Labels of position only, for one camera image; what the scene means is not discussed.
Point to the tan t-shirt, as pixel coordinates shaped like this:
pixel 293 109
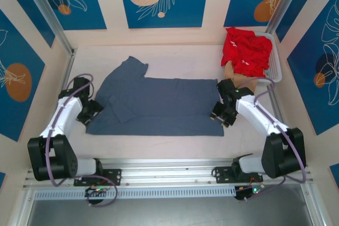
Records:
pixel 229 72

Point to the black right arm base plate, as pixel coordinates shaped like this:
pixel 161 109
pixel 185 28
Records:
pixel 222 174

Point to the white plastic basket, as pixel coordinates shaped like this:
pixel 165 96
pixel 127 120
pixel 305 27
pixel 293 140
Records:
pixel 275 64

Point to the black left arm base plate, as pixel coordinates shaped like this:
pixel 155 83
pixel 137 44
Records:
pixel 115 177

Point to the aluminium rail frame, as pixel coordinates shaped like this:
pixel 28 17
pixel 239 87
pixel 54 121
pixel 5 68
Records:
pixel 164 169

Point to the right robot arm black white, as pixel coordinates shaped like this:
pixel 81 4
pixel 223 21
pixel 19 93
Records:
pixel 254 115

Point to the red t-shirt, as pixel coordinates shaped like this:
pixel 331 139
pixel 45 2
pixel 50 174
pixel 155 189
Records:
pixel 246 48

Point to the aluminium corner post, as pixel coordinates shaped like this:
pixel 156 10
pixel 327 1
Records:
pixel 283 1
pixel 45 6

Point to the blue-grey t-shirt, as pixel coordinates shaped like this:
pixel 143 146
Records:
pixel 159 104

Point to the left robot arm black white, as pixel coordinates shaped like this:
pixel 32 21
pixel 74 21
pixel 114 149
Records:
pixel 63 120

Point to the grey metal sheet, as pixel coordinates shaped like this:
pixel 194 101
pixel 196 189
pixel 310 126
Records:
pixel 169 212

